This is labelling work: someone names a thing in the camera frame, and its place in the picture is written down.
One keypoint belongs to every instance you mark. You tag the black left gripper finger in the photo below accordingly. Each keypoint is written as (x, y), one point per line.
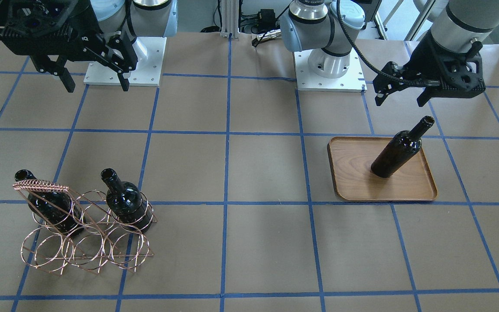
(382, 94)
(425, 96)

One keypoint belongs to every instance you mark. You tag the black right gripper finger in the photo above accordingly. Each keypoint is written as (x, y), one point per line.
(123, 78)
(65, 77)

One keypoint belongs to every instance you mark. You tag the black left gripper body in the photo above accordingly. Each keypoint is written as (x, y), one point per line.
(422, 56)

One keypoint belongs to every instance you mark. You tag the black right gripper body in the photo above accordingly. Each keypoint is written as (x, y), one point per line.
(84, 27)

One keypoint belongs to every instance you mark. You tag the dark wine bottle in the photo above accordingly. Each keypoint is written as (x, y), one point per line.
(126, 202)
(58, 209)
(401, 148)

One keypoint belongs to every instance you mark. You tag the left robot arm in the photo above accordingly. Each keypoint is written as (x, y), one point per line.
(313, 24)

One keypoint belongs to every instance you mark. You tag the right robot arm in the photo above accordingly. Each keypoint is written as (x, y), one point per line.
(143, 18)

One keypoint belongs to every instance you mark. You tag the wooden tray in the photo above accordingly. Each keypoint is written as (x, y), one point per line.
(350, 161)

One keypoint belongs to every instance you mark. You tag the black power adapter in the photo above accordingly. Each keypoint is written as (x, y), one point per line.
(266, 20)

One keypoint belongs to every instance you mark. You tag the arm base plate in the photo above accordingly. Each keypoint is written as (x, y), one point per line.
(308, 80)
(150, 52)

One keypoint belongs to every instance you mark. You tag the aluminium frame post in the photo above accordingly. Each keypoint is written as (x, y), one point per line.
(229, 19)

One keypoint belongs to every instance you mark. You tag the copper wire bottle basket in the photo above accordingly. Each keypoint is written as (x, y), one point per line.
(100, 238)

